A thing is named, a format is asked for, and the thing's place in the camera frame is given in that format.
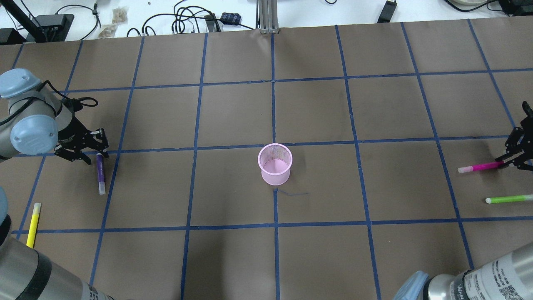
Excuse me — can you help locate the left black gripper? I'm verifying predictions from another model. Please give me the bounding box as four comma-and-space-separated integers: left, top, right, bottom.
55, 100, 109, 165

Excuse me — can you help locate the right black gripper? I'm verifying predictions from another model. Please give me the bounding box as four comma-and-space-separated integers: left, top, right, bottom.
504, 101, 533, 172

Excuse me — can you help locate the purple highlighter pen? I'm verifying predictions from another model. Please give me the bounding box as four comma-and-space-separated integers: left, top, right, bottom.
96, 153, 105, 195

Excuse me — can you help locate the pink highlighter pen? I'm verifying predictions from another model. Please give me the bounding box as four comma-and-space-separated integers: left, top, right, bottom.
457, 161, 504, 173

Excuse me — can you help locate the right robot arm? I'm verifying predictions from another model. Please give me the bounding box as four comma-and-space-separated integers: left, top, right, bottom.
394, 101, 533, 300

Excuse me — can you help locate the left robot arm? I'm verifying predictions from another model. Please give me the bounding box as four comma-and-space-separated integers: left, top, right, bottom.
1, 68, 112, 300

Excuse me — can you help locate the pink mesh cup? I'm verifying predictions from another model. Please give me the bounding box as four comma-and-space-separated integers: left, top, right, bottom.
257, 144, 293, 186

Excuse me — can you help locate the green highlighter pen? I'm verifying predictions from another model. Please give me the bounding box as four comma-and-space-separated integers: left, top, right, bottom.
485, 194, 533, 204

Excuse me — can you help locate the yellow highlighter pen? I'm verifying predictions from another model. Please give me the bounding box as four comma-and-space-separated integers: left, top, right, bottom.
25, 202, 42, 249

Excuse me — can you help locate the black power adapter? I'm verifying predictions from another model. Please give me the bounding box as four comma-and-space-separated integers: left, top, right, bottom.
377, 0, 397, 23

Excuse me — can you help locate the small blue device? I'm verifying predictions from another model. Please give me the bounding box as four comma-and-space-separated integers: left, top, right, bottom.
219, 12, 242, 25

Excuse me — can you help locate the aluminium frame post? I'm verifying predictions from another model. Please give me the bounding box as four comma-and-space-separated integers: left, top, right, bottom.
256, 0, 279, 34

